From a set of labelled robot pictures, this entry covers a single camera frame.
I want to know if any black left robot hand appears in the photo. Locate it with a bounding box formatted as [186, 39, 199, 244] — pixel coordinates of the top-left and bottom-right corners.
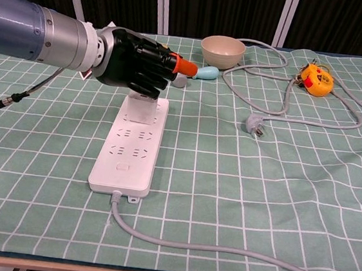
[88, 24, 201, 104]

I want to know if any white cube charger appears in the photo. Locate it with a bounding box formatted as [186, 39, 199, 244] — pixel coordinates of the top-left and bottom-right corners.
[123, 91, 158, 126]

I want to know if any white power strip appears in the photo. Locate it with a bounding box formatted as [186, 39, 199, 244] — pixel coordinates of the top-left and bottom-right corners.
[86, 91, 171, 205]

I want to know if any red picture card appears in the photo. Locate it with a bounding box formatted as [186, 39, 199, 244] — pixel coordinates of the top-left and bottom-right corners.
[77, 18, 118, 84]

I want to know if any light blue toy hammer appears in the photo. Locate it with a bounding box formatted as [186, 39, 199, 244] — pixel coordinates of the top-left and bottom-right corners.
[172, 62, 220, 92]

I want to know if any beige bowl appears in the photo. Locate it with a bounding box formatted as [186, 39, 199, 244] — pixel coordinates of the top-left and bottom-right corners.
[198, 34, 247, 72]

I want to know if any black pleated curtain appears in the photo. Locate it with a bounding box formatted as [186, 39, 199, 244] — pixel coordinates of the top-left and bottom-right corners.
[0, 0, 362, 58]

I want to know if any green checked tablecloth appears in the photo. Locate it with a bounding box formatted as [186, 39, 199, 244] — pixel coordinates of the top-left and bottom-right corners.
[0, 16, 362, 271]

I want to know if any yellow tape measure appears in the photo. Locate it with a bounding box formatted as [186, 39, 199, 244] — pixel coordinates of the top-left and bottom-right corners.
[294, 59, 338, 99]

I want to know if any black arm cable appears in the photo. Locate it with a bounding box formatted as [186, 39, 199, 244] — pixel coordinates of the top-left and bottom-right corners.
[0, 61, 65, 118]

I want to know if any grey power cable with plug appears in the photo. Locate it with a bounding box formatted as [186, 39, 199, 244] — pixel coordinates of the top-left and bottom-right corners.
[102, 25, 362, 271]

